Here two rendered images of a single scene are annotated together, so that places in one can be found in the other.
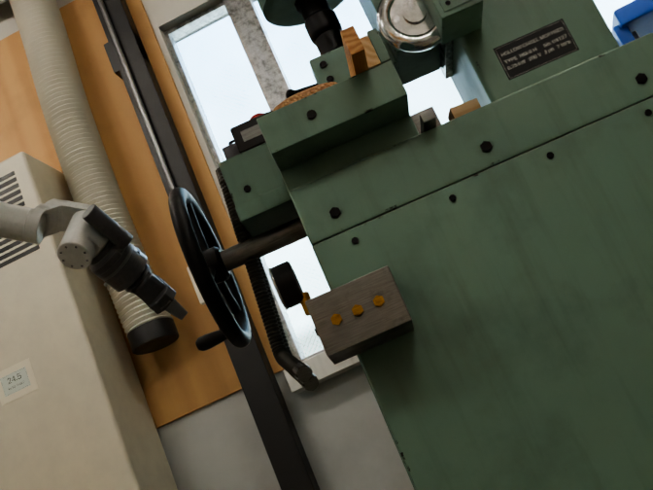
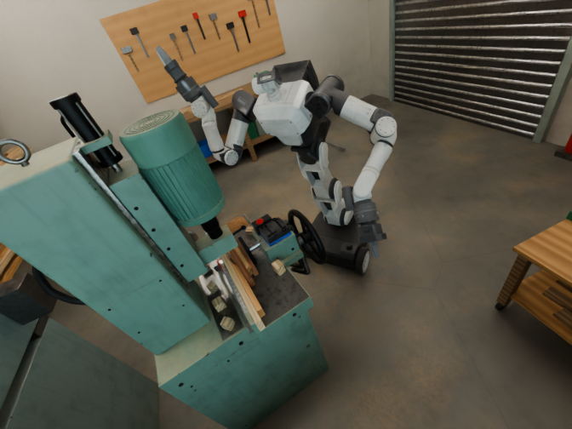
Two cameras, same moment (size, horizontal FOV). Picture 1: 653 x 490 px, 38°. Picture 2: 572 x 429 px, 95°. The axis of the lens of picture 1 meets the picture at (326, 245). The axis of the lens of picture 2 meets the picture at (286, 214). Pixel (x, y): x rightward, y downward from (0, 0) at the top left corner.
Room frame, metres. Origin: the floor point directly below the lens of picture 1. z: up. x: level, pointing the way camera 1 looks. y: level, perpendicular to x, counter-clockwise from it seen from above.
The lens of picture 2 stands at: (2.32, -0.14, 1.67)
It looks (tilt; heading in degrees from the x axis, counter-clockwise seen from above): 39 degrees down; 161
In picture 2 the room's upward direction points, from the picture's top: 18 degrees counter-clockwise
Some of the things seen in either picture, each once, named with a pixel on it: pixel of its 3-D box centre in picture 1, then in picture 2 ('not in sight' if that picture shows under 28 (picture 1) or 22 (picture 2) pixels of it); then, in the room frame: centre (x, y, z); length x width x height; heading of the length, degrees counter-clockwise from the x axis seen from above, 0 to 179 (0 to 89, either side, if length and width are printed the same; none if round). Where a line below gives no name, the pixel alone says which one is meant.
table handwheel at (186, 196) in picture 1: (252, 249); (292, 245); (1.52, 0.12, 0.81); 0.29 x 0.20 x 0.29; 179
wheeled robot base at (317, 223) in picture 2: not in sight; (339, 222); (1.00, 0.72, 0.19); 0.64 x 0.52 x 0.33; 119
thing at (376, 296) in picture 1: (359, 316); not in sight; (1.26, 0.00, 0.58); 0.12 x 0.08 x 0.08; 89
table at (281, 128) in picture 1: (326, 185); (261, 258); (1.54, -0.04, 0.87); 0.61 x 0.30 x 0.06; 179
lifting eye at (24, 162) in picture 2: not in sight; (14, 152); (1.51, -0.44, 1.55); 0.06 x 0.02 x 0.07; 89
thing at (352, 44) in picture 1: (369, 124); (230, 257); (1.49, -0.15, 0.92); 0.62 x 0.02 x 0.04; 179
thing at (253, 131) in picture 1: (254, 146); (271, 227); (1.54, 0.05, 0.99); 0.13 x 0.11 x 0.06; 179
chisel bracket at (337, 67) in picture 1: (357, 72); (216, 245); (1.51, -0.17, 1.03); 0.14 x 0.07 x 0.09; 89
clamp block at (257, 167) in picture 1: (271, 183); (275, 241); (1.54, 0.04, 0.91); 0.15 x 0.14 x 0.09; 179
